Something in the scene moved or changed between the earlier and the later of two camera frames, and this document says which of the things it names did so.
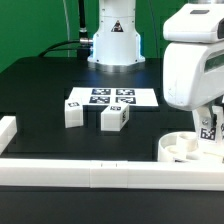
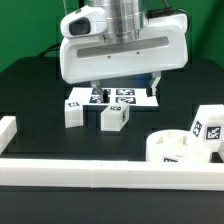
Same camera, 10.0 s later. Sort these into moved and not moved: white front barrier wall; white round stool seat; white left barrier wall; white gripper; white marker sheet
Moved: white round stool seat; white gripper
Not moved: white front barrier wall; white left barrier wall; white marker sheet
